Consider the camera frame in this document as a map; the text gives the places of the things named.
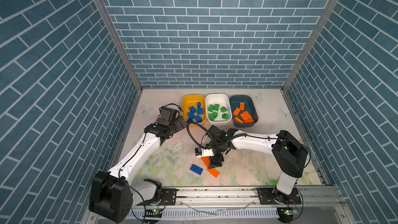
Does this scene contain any aluminium front rail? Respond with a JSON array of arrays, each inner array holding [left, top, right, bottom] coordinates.
[[133, 185, 345, 207]]

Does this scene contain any orange lego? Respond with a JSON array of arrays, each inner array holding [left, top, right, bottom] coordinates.
[[234, 117, 244, 123], [201, 157, 210, 168], [233, 108, 241, 117], [240, 111, 252, 122], [207, 169, 220, 178]]

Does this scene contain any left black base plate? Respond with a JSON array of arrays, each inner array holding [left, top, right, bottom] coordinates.
[[139, 188, 177, 206]]

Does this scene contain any left aluminium corner post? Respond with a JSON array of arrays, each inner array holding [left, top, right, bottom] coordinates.
[[80, 0, 144, 93]]

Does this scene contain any green lego bottom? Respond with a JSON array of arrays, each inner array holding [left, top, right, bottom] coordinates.
[[222, 113, 229, 120]]

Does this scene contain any white plastic container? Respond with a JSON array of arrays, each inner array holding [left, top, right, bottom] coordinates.
[[205, 93, 232, 126]]

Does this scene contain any right circuit board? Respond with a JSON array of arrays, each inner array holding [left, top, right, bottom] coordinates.
[[277, 207, 298, 224]]

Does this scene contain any left circuit board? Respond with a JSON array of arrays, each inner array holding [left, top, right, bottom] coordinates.
[[143, 209, 163, 218]]

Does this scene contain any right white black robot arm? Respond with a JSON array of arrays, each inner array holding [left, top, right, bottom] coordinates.
[[186, 122, 311, 204]]

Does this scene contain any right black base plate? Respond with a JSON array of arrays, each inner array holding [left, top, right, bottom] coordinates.
[[257, 187, 302, 205]]

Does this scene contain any yellow plastic container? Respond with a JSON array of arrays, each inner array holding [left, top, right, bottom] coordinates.
[[181, 94, 207, 125]]

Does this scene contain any orange lego vertical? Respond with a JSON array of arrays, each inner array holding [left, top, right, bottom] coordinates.
[[239, 102, 245, 111]]

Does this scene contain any white vent grille strip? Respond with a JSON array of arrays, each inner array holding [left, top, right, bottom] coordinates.
[[145, 207, 279, 221]]

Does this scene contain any right aluminium corner post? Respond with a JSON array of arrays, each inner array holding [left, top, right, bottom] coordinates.
[[281, 0, 355, 92]]

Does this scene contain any aluminium corner post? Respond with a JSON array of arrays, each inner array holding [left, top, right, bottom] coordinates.
[[80, 0, 144, 93], [281, 0, 355, 92]]

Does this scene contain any circuit board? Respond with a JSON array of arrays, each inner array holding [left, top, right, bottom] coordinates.
[[277, 207, 298, 224], [143, 209, 163, 218]]

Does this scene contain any orange lego horizontal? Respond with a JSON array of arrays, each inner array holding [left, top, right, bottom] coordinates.
[[245, 118, 255, 123]]

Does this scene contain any orange lego bottom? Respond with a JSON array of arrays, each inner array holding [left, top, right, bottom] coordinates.
[[207, 169, 220, 178]]

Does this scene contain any dark teal plastic container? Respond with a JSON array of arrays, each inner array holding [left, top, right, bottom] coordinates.
[[229, 94, 259, 128]]

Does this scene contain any large blue lego bottom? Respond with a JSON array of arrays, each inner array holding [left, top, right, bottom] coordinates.
[[190, 164, 203, 176]]

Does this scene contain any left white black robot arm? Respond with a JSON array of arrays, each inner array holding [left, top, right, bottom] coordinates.
[[89, 103, 187, 223]]

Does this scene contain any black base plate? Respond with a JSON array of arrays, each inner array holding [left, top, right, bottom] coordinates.
[[257, 187, 302, 205], [139, 188, 177, 206]]

